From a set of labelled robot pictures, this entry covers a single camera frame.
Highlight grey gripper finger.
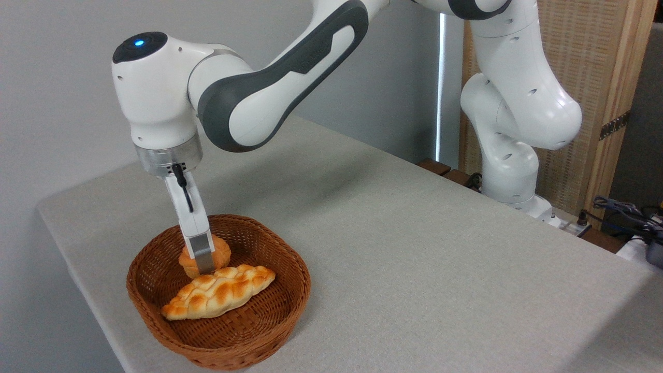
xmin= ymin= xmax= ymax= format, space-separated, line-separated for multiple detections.
xmin=184 ymin=233 xmax=216 ymax=276

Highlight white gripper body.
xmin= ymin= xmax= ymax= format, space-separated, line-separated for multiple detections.
xmin=164 ymin=170 xmax=211 ymax=247

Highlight round orange bread roll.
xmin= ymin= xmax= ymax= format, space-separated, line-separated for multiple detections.
xmin=178 ymin=234 xmax=232 ymax=280

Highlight braided long bread loaf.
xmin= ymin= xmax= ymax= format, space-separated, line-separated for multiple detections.
xmin=161 ymin=264 xmax=276 ymax=321

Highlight brown wicker basket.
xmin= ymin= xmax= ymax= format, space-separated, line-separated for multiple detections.
xmin=126 ymin=214 xmax=312 ymax=371

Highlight brown wooden board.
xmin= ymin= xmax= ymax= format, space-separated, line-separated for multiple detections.
xmin=442 ymin=169 xmax=483 ymax=193
xmin=416 ymin=158 xmax=452 ymax=177

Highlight dark metal screen hinge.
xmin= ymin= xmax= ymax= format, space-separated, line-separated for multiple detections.
xmin=599 ymin=110 xmax=631 ymax=141

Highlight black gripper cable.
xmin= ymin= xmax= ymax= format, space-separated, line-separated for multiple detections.
xmin=172 ymin=163 xmax=195 ymax=213

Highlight black cable bundle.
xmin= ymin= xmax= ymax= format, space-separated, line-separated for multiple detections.
xmin=592 ymin=195 xmax=663 ymax=236

